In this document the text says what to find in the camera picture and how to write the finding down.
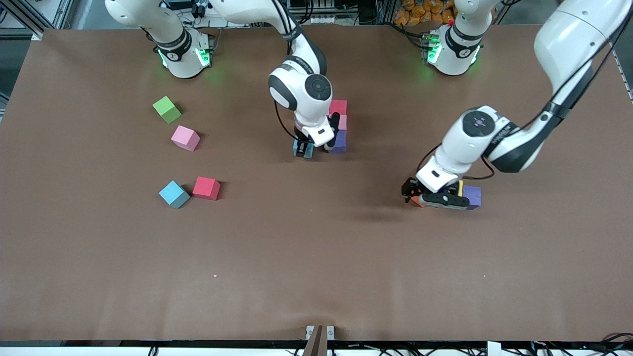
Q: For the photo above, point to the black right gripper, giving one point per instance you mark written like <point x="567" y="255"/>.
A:
<point x="302" y="135"/>

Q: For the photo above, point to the blue foam cube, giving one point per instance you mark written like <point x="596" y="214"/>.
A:
<point x="311" y="151"/>
<point x="174" y="194"/>

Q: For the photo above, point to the purple foam cube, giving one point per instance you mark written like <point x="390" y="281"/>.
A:
<point x="472" y="198"/>
<point x="342" y="141"/>

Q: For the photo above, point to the pink foam cube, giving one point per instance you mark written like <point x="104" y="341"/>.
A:
<point x="342" y="122"/>
<point x="185" y="137"/>

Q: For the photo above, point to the red foam cube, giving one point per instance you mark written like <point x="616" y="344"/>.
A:
<point x="206" y="188"/>
<point x="340" y="106"/>

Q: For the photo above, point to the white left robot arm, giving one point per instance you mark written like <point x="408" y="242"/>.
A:
<point x="564" y="44"/>

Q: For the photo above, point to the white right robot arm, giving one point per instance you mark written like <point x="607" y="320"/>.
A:
<point x="304" y="111"/>

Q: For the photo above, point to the orange foam cube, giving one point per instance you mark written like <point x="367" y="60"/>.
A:
<point x="417" y="201"/>

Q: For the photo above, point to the small white power strip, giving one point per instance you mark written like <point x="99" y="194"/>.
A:
<point x="324" y="20"/>

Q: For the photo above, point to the green foam cube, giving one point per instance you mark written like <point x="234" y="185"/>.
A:
<point x="167" y="110"/>

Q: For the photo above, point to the white power strip with plugs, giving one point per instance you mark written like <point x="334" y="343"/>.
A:
<point x="200" y="10"/>

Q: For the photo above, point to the pile of orange fruit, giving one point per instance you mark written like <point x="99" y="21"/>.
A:
<point x="420" y="12"/>

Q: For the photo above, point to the white paper label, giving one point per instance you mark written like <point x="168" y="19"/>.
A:
<point x="494" y="348"/>

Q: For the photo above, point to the grey metal table bracket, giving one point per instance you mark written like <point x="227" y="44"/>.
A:
<point x="330" y="332"/>

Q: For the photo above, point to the brown upright post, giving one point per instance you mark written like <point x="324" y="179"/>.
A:
<point x="316" y="343"/>

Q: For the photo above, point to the aluminium table edge rail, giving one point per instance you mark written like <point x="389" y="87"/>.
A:
<point x="625" y="79"/>

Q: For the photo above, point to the aluminium frame profile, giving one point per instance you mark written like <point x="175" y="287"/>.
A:
<point x="35" y="34"/>

